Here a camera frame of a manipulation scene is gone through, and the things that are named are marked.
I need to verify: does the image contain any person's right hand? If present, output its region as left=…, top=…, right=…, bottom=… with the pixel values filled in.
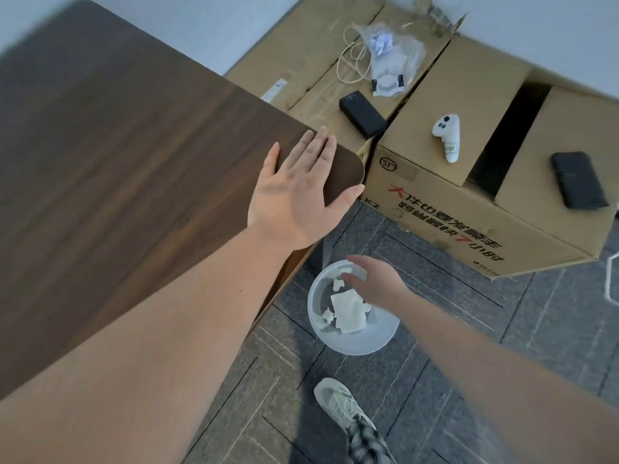
left=341, top=255, right=417, bottom=315

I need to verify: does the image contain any person's left hand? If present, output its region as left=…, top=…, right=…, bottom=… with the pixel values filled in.
left=247, top=126, right=366, bottom=252

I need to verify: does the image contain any person's right forearm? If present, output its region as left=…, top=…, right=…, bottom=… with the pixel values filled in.
left=393, top=294, right=619, bottom=464

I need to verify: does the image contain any person's left forearm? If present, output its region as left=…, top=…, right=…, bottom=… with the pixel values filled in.
left=0, top=226, right=316, bottom=464

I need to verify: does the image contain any crumpled white tissue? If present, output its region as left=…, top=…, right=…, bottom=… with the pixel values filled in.
left=330, top=290, right=372, bottom=334

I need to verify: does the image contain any black rectangular power bank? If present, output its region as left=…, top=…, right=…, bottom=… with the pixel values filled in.
left=339, top=90, right=389, bottom=140

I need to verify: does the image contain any translucent white plastic bin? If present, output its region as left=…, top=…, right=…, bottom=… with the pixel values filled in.
left=308, top=259, right=401, bottom=356

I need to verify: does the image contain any large flat cardboard box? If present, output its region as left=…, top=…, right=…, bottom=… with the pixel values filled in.
left=225, top=0, right=467, bottom=162

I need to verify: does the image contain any cardboard box with red print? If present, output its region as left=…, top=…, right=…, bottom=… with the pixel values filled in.
left=362, top=35, right=619, bottom=281

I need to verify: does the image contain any white handheld controller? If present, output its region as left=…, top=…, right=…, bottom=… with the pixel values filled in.
left=432, top=114, right=461, bottom=164

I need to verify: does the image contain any clear plastic bag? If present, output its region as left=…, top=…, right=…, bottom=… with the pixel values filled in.
left=355, top=21, right=427, bottom=97

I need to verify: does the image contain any white sneaker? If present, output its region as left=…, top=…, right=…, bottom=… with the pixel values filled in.
left=313, top=378, right=377, bottom=436

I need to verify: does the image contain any plaid trouser leg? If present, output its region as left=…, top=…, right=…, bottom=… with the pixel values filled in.
left=345, top=414, right=398, bottom=464

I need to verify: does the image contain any torn clear packing tape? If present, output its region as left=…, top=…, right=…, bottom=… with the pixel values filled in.
left=410, top=0, right=468, bottom=40

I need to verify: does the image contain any black leather case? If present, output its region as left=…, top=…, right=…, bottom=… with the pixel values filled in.
left=550, top=151, right=610, bottom=210

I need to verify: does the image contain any beige coiled cord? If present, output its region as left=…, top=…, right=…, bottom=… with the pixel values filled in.
left=337, top=26, right=374, bottom=84

